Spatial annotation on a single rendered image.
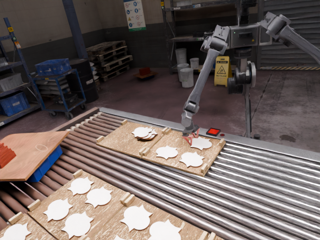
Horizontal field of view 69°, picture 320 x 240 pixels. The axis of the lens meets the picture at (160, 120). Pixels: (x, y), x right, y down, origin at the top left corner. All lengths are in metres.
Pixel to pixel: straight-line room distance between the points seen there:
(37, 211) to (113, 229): 0.44
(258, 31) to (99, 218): 1.61
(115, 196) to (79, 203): 0.18
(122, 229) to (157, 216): 0.16
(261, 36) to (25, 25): 5.48
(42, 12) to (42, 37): 0.59
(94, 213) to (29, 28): 5.71
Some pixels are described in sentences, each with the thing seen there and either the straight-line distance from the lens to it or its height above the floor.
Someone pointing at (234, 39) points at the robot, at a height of 1.44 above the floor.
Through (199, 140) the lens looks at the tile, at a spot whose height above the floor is 0.95.
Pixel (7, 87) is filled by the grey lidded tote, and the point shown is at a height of 0.69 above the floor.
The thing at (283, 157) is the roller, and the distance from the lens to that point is 1.46.
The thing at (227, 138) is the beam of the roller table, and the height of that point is 0.92.
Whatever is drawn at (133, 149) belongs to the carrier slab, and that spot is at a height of 0.94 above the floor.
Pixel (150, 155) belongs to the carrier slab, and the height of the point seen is 0.94.
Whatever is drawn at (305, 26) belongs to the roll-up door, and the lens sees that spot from 5.86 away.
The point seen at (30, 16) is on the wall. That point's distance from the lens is 6.61.
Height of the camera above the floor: 1.77
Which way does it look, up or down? 27 degrees down
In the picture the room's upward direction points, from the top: 9 degrees counter-clockwise
